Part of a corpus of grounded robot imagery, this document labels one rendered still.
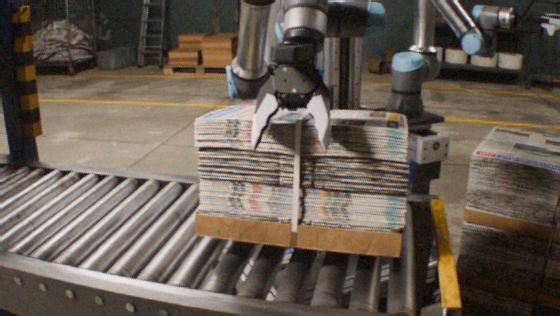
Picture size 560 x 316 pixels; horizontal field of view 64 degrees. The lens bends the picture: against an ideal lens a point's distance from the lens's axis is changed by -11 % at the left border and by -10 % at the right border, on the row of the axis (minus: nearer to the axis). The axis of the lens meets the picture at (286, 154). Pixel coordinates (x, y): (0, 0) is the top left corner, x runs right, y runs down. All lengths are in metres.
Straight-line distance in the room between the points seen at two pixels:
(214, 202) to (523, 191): 0.94
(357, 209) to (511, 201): 0.77
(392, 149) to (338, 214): 0.15
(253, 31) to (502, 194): 0.88
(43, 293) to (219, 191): 0.40
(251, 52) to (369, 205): 0.77
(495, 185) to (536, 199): 0.13
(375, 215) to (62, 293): 0.59
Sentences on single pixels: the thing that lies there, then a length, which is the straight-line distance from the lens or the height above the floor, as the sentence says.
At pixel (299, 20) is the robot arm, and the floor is 1.23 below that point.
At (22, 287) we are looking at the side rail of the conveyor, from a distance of 1.04.
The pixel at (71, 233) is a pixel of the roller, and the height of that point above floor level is 0.79.
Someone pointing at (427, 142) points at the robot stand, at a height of 0.76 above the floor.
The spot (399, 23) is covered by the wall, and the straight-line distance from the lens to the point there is 7.97.
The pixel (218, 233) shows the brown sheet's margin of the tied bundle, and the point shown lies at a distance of 0.92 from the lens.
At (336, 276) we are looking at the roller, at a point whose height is 0.80.
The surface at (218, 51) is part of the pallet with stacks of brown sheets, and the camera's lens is 7.37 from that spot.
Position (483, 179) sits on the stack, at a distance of 1.53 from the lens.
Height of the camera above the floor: 1.29
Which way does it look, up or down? 19 degrees down
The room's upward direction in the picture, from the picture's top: straight up
